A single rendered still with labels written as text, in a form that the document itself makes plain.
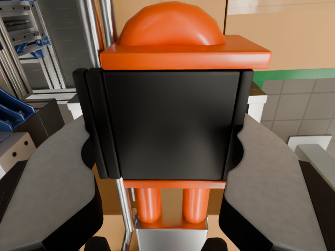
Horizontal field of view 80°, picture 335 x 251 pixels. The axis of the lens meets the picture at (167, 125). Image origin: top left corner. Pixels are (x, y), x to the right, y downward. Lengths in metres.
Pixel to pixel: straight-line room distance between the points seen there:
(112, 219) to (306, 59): 0.76
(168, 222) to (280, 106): 1.44
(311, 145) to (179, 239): 1.70
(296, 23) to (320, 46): 0.12
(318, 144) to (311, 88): 0.48
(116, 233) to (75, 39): 0.92
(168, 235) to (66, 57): 1.09
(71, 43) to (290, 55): 0.95
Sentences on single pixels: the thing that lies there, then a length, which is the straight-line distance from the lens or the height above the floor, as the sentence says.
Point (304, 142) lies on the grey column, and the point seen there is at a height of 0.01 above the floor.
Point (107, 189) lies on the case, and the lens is 0.49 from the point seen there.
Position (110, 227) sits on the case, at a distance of 0.48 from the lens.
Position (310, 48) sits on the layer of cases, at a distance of 0.85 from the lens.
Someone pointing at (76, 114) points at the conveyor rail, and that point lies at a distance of 0.83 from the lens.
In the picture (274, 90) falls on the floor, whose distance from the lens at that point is 1.51.
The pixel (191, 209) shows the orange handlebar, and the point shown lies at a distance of 0.18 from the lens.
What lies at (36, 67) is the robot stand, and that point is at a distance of 1.30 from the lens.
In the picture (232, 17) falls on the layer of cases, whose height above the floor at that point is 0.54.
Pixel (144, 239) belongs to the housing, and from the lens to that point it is 0.20.
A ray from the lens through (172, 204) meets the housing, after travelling 0.20.
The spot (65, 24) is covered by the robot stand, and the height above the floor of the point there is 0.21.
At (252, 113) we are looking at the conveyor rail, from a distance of 0.80.
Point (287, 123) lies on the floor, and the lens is 1.68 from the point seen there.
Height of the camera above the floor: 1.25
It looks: 58 degrees down
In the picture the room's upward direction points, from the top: 178 degrees counter-clockwise
